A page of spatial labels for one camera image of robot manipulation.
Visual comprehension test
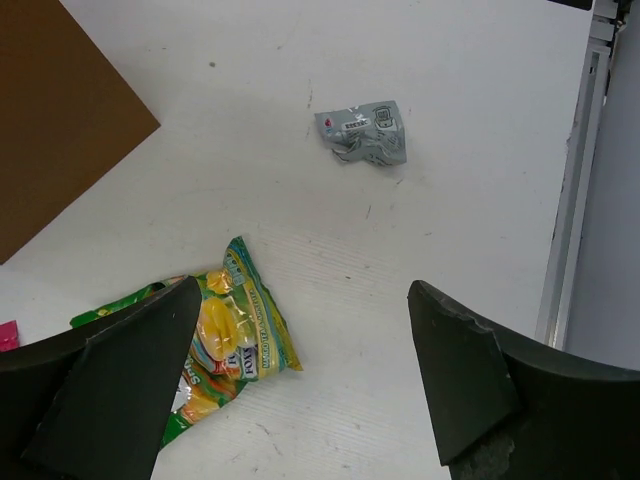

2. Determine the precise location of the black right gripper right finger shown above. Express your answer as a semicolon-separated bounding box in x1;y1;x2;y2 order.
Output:
408;280;639;479

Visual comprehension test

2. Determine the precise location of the brown paper bag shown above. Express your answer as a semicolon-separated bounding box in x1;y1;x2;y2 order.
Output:
1;1;160;261

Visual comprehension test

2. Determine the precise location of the grey snack packet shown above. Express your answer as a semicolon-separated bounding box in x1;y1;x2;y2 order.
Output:
314;100;407;167

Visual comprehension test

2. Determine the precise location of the green yellow candy bag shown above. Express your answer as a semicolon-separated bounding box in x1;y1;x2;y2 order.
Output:
69;235;304;449

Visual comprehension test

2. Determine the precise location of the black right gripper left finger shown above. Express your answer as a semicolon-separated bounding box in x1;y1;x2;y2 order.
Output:
1;277;201;479

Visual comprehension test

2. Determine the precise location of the aluminium table frame rail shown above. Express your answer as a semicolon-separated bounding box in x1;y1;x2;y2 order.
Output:
535;1;639;363

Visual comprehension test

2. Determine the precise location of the red snack packet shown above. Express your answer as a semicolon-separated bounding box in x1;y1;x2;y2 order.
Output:
0;320;20;352

